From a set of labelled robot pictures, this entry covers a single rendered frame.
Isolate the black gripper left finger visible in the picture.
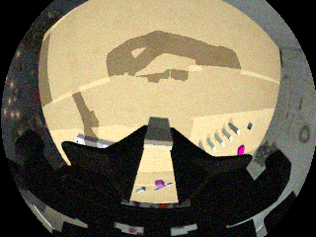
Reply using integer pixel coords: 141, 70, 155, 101
60, 123, 147, 204

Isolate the magenta rectangular block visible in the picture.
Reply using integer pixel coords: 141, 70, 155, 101
237, 145, 245, 155

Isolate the pink square block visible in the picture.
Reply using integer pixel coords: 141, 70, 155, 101
155, 179, 165, 187

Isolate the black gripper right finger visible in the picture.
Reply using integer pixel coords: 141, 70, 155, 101
170, 126, 253, 206

